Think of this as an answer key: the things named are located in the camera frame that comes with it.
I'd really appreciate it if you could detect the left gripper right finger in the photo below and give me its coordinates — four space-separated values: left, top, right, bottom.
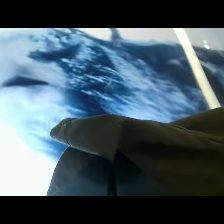
113 149 145 197

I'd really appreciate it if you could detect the olive green garment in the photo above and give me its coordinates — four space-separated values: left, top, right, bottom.
49 107 224 197

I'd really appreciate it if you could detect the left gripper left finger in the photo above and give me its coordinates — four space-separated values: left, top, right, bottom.
46 146 114 197

